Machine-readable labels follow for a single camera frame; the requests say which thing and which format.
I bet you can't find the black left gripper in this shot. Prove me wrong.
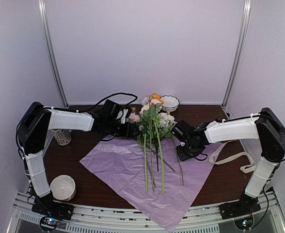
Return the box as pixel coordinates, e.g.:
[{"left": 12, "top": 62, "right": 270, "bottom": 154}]
[{"left": 106, "top": 118, "right": 140, "bottom": 138}]

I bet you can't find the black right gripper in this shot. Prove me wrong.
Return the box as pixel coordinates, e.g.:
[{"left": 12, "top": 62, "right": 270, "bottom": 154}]
[{"left": 176, "top": 142, "right": 203, "bottom": 161}]

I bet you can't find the white purple flower bunch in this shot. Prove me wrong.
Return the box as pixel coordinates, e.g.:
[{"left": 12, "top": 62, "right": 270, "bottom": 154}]
[{"left": 151, "top": 112, "right": 175, "bottom": 171}]

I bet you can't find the pink flower bunch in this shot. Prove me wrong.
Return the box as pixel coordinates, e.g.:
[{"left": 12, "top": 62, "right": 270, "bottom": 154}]
[{"left": 129, "top": 97, "right": 163, "bottom": 192}]

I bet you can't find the blue flower bunch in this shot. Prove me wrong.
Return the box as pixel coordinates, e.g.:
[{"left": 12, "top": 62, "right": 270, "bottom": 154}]
[{"left": 137, "top": 137, "right": 175, "bottom": 172}]

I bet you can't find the purple tissue paper sheet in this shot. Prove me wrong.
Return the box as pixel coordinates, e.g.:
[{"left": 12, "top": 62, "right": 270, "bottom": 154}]
[{"left": 80, "top": 138, "right": 213, "bottom": 232}]

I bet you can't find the cream ribbon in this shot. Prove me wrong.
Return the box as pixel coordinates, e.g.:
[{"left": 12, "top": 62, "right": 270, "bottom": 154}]
[{"left": 208, "top": 141, "right": 256, "bottom": 173}]

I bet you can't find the white small blossom stem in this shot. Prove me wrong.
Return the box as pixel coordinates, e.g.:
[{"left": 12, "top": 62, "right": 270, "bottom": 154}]
[{"left": 171, "top": 138, "right": 185, "bottom": 186}]

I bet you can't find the orange flower stem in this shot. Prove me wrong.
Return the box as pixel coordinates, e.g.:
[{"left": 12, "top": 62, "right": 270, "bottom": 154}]
[{"left": 149, "top": 93, "right": 164, "bottom": 104}]

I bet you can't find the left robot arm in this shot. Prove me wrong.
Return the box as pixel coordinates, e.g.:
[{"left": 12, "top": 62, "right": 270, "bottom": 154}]
[{"left": 16, "top": 100, "right": 140, "bottom": 216}]

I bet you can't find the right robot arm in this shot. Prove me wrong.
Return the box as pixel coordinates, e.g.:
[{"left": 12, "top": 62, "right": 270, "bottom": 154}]
[{"left": 171, "top": 107, "right": 285, "bottom": 215}]

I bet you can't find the white scalloped bowl black rim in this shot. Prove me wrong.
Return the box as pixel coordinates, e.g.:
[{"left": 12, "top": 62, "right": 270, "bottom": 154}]
[{"left": 160, "top": 95, "right": 180, "bottom": 112}]

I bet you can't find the patterned mug yellow inside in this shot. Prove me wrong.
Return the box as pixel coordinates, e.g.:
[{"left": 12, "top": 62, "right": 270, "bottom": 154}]
[{"left": 52, "top": 129, "right": 72, "bottom": 146}]

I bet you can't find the plain white round bowl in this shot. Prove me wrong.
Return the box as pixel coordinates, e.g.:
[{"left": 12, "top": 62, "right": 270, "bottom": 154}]
[{"left": 50, "top": 175, "right": 76, "bottom": 201}]

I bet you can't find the right round circuit board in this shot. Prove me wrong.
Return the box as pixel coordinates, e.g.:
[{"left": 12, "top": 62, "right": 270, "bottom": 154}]
[{"left": 234, "top": 217, "right": 254, "bottom": 231}]

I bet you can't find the round circuit board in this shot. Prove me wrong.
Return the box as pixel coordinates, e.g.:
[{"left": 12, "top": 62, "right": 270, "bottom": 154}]
[
  {"left": 39, "top": 216, "right": 60, "bottom": 231},
  {"left": 234, "top": 217, "right": 254, "bottom": 231}
]

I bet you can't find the left round circuit board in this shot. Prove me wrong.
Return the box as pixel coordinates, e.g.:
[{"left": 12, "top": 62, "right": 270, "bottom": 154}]
[{"left": 39, "top": 216, "right": 60, "bottom": 231}]

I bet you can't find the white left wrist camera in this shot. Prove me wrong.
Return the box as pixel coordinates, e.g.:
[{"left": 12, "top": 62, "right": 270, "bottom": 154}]
[{"left": 120, "top": 108, "right": 132, "bottom": 124}]

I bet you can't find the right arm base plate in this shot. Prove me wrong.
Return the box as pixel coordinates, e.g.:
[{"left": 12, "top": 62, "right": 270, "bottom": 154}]
[{"left": 219, "top": 197, "right": 261, "bottom": 219}]

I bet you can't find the aluminium front rail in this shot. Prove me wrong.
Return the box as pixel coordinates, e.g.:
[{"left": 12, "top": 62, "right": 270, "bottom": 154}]
[{"left": 6, "top": 191, "right": 285, "bottom": 233}]

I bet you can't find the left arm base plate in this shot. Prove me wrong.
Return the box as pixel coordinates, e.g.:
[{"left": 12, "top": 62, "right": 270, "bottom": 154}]
[{"left": 32, "top": 199, "right": 74, "bottom": 220}]

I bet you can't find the aluminium left corner post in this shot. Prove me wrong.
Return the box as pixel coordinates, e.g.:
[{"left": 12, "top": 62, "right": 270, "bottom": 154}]
[{"left": 38, "top": 0, "right": 69, "bottom": 107}]

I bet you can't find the aluminium corner post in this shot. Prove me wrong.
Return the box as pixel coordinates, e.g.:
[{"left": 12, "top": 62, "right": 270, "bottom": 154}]
[
  {"left": 222, "top": 0, "right": 252, "bottom": 109},
  {"left": 38, "top": 0, "right": 69, "bottom": 107}
]

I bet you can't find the aluminium right corner post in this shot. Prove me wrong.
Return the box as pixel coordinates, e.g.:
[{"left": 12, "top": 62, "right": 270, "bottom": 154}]
[{"left": 222, "top": 0, "right": 252, "bottom": 109}]

